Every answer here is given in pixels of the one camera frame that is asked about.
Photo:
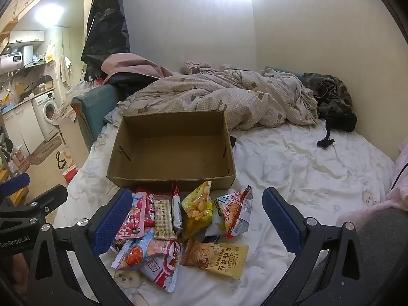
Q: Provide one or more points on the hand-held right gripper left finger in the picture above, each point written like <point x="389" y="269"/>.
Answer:
<point x="111" y="221"/>

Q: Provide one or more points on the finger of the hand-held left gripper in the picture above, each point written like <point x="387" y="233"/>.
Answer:
<point x="47" y="197"/>
<point x="12" y="182"/>

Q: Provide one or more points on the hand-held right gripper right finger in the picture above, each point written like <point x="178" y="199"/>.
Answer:
<point x="282" y="221"/>

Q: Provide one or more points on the pink snack packet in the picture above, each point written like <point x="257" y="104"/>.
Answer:
<point x="134" y="220"/>

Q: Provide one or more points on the small red snack packet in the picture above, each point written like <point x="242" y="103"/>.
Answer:
<point x="149" y="212"/>

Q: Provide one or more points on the light blue shrimp snack packet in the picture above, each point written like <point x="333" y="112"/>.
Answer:
<point x="137" y="252"/>

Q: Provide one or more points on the orange and red snack packet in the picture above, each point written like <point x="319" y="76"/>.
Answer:
<point x="238" y="213"/>

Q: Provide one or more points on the beige checked snack bar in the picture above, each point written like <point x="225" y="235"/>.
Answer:
<point x="164" y="220"/>

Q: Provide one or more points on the white and green snack packet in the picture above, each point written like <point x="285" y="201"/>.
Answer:
<point x="218" y="218"/>

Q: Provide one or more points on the white and blue snack packet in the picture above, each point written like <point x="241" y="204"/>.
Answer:
<point x="177" y="212"/>

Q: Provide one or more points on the red and white snack packet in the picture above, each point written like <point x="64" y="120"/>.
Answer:
<point x="164" y="269"/>

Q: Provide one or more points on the tan peanut packet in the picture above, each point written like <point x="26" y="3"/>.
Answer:
<point x="215" y="257"/>

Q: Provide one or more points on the yellow chip packet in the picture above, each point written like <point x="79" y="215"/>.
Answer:
<point x="197" y="212"/>

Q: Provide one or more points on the brown cardboard box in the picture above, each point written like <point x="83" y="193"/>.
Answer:
<point x="169" y="156"/>

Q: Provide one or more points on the white printed bed sheet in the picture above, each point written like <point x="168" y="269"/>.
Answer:
<point x="302" y="178"/>

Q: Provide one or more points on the white base cabinet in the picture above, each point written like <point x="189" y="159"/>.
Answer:
<point x="22" y="124"/>

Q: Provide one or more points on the white washing machine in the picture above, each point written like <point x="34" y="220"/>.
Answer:
<point x="46" y="111"/>

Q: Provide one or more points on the small black cloth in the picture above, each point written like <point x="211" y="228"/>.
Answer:
<point x="232" y="142"/>

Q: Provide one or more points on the grey trouser leg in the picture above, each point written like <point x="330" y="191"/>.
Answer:
<point x="379" y="248"/>

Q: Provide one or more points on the teal headboard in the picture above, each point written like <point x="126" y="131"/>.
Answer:
<point x="95" y="108"/>

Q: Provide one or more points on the white water heater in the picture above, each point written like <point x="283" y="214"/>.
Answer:
<point x="9" y="61"/>

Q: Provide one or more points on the hanging towel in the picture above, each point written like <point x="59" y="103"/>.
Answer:
<point x="64" y="70"/>

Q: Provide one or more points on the range hood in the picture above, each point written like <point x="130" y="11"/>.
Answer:
<point x="28" y="55"/>

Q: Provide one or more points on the camouflage jacket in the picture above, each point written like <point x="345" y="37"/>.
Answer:
<point x="331" y="98"/>

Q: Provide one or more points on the checked duvet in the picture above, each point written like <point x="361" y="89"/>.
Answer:
<point x="229" y="98"/>

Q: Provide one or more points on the dark garment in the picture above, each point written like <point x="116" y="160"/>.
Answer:
<point x="130" y="81"/>

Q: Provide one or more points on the pink garment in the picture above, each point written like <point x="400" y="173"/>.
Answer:
<point x="134" y="65"/>

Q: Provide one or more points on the pink crumpled cloth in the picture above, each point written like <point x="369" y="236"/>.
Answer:
<point x="199" y="67"/>

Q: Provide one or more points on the black plastic bag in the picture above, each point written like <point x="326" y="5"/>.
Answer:
<point x="106" y="22"/>

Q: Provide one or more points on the white wall cabinet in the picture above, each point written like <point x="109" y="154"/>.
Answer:
<point x="27" y="36"/>

